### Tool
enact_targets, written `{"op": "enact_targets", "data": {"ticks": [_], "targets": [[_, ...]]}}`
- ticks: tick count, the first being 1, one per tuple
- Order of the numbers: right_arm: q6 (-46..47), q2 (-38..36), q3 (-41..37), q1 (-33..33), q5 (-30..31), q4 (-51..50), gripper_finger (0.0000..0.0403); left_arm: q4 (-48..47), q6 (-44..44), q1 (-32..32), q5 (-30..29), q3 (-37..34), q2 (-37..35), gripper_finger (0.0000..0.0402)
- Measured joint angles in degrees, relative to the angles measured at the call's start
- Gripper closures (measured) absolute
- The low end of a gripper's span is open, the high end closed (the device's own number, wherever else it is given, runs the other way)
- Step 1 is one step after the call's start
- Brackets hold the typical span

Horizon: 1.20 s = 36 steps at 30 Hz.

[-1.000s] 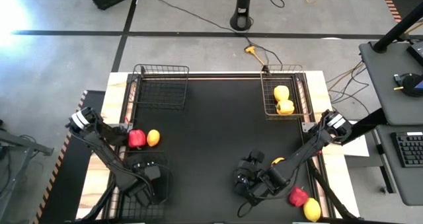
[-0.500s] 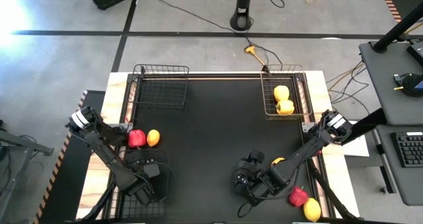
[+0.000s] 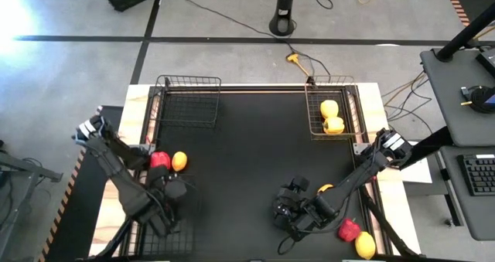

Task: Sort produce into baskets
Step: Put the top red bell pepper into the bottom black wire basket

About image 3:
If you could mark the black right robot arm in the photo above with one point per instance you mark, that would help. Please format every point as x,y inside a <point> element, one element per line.
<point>356,177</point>

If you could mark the black floor stand post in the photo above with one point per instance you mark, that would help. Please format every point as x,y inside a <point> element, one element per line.
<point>284,7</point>

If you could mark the orange round fruit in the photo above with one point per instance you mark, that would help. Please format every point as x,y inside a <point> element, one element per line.
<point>179,160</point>

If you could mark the black stand bar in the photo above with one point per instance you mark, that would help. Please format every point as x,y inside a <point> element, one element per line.
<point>429,146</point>

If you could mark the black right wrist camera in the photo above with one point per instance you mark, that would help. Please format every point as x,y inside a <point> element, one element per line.
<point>297,183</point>

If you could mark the dark metal stand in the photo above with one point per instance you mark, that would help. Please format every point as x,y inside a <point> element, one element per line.
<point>31,167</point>

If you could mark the white paper sheet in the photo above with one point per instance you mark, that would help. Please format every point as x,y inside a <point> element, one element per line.
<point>419,173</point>

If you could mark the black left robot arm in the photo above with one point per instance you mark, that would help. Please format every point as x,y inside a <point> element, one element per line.
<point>116,169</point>

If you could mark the grey desk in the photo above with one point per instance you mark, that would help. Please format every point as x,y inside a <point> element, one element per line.
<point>448,99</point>
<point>475,215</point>

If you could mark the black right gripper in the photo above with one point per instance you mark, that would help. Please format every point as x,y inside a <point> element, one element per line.
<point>307,215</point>

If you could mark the black diagonal pole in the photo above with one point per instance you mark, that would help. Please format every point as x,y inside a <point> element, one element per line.
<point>464,36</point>

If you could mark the black keyboard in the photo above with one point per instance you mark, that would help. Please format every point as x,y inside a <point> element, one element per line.
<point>479,175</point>

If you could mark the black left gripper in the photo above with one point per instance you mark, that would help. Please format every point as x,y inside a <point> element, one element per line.
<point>156,215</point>

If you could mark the black round desk device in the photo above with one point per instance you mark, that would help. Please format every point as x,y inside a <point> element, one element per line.
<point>481,99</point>

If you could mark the yellow bell pepper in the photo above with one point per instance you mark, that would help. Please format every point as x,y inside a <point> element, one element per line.
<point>333,126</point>

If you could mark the red bell pepper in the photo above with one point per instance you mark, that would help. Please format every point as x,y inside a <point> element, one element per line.
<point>159,159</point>
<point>348,230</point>

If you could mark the dark desk device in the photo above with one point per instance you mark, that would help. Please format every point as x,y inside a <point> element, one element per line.
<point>488,63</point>

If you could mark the black table mat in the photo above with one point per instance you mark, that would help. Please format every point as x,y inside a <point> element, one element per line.
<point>247,157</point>

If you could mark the yellow power plug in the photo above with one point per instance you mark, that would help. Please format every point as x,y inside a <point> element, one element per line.
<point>292,57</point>

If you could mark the black rig strut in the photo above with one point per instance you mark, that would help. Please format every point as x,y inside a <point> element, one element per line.
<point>386,225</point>
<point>116,239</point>

